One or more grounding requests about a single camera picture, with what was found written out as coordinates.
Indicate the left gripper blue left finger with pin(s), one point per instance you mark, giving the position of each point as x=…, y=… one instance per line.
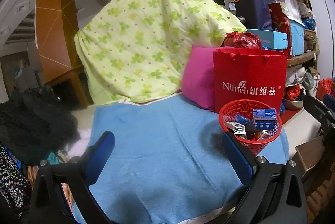
x=94, y=158

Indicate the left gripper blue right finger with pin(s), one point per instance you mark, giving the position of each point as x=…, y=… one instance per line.
x=244, y=162

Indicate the blue plastic bag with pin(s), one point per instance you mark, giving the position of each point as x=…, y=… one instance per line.
x=243, y=120

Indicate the blue cardboard box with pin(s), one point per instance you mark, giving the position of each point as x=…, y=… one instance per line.
x=264, y=119

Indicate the orange white medicine box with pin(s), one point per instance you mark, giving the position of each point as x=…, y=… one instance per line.
x=261, y=135

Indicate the white long medicine box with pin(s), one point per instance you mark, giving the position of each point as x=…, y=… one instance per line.
x=236, y=128

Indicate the pink white bed sheet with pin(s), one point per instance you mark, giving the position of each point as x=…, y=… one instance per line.
x=80, y=146

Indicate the metal basin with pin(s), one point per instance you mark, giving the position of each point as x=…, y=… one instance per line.
x=292, y=105

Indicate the teal garment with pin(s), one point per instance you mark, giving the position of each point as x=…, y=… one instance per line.
x=53, y=159

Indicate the black clothes pile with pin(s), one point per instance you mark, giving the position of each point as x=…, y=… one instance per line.
x=34, y=124

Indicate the blue towel blanket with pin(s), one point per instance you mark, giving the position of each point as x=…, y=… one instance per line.
x=167, y=165

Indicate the colourful patterned cloth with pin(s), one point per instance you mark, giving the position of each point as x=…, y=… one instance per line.
x=15, y=187

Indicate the blue plastic storage bin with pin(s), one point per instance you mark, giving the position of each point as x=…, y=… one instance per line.
x=297, y=37

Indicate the light blue shoe box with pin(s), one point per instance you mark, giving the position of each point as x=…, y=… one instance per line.
x=273, y=40

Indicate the red Nilrich paper bag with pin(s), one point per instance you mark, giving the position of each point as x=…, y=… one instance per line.
x=247, y=73

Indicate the magenta pillow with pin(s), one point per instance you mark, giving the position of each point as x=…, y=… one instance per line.
x=198, y=83

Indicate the red plastic bag in bag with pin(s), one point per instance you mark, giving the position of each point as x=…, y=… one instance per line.
x=242, y=40

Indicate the green clover quilt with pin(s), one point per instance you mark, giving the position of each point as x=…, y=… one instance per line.
x=136, y=50

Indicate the orange wooden cabinet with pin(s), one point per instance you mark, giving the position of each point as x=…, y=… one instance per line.
x=55, y=27

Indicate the navy bag orange handles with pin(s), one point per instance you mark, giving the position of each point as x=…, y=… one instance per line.
x=256, y=14

